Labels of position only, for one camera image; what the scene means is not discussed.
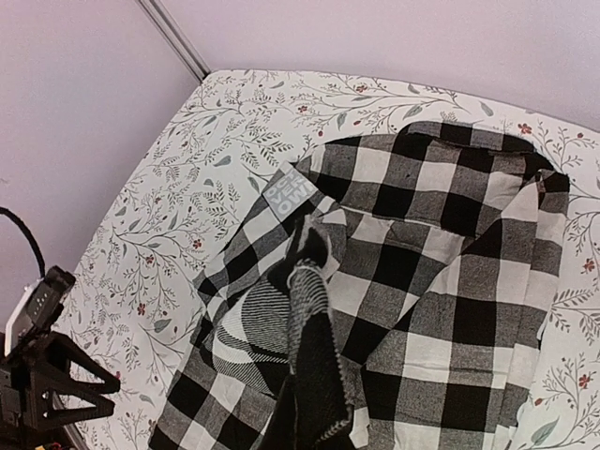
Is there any black white checkered shirt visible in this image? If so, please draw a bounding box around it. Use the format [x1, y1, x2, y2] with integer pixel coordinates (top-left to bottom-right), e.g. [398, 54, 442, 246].
[148, 122, 570, 449]

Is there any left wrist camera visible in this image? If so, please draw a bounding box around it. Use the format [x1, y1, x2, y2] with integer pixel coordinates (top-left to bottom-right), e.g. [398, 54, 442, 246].
[4, 266, 76, 357]

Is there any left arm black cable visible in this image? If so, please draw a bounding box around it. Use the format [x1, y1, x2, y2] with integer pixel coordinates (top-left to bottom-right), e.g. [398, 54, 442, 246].
[0, 205, 48, 282]

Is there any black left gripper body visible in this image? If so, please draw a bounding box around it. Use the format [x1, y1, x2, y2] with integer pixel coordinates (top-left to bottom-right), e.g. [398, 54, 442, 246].
[1, 365, 36, 441]

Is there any floral patterned table mat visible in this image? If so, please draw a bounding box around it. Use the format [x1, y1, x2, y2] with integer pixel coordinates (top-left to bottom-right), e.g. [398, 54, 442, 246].
[58, 69, 599, 449]

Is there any left aluminium frame post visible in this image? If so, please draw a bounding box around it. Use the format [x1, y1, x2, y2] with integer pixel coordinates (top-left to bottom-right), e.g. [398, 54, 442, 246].
[136, 0, 210, 83]

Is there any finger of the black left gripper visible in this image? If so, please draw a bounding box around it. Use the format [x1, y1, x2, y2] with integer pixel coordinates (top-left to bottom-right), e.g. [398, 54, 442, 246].
[25, 369, 116, 429]
[8, 331, 121, 396]

